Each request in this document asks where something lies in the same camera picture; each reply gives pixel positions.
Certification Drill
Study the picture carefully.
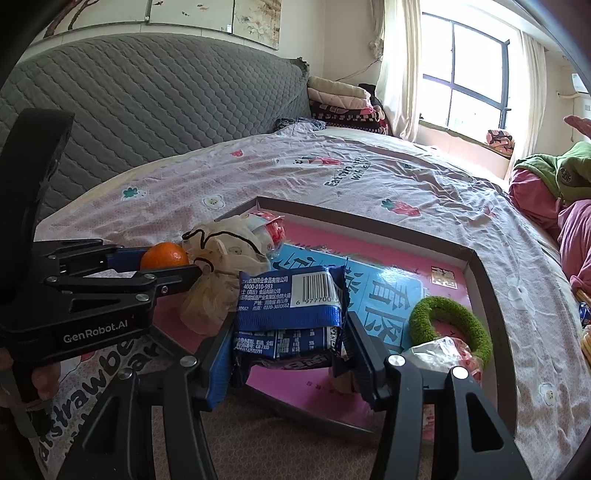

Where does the person's left hand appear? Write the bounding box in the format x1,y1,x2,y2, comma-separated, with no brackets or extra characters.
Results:
0,346,62,409

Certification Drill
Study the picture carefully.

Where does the floral wall painting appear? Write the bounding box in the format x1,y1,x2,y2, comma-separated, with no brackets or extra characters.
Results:
41,0,281,51

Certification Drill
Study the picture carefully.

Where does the blue snack packet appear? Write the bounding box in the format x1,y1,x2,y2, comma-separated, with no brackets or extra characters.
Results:
232,265,352,386

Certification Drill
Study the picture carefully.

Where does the blue patterned cloth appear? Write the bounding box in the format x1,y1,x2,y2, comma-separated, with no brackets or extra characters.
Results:
276,117,324,136

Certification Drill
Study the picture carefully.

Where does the cream curtain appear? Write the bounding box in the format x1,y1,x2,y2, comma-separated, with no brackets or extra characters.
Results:
374,0,423,144
505,32,548,181

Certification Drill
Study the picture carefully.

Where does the floral cushion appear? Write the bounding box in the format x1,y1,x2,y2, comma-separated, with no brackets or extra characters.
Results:
486,129,515,158

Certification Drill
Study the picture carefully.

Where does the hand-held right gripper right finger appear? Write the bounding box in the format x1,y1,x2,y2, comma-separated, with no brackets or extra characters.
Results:
344,311,532,480

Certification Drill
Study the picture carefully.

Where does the red and white snack bag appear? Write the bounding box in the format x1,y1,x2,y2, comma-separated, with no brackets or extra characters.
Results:
401,336,485,384

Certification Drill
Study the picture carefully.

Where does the magenta fleece garment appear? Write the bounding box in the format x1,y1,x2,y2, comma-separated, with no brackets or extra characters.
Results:
508,168,591,287

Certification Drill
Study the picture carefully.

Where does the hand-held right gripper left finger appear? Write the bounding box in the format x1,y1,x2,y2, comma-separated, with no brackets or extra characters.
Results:
55,318,238,480

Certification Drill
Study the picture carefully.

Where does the green fuzzy ring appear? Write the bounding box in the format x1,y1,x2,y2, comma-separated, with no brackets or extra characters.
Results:
409,296,493,363

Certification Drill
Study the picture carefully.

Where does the red snack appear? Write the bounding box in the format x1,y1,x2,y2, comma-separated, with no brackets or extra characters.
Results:
240,211,287,254

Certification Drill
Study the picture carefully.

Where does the strawberry print bedsheet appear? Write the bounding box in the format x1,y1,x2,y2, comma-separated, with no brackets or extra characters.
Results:
28,124,591,480

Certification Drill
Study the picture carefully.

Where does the grey quilted headboard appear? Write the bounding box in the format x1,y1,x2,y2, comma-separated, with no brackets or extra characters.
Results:
0,34,311,222

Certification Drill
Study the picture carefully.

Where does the shallow grey cardboard box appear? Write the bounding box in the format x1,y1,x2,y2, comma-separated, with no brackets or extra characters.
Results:
152,196,518,439

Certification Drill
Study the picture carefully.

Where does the black framed window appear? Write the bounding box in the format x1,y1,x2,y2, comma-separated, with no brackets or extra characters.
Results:
420,13,511,132

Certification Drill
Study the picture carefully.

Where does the green jacket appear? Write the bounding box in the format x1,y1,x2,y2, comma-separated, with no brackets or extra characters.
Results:
513,141,591,206

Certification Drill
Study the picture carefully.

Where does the white plastic bag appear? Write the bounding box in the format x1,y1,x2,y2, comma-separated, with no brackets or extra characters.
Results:
179,219,273,333

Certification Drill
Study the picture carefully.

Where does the stack of folded blankets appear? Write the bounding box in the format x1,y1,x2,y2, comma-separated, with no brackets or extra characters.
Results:
307,75,386,136

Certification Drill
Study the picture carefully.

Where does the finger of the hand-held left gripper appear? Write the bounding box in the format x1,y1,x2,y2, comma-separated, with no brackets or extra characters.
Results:
32,239,148,278
44,263,204,302

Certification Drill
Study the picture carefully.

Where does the orange tangerine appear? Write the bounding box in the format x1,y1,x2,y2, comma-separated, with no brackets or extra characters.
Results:
140,242,190,271

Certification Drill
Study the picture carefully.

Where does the pink quilt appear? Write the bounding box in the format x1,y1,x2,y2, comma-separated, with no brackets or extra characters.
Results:
564,115,591,139

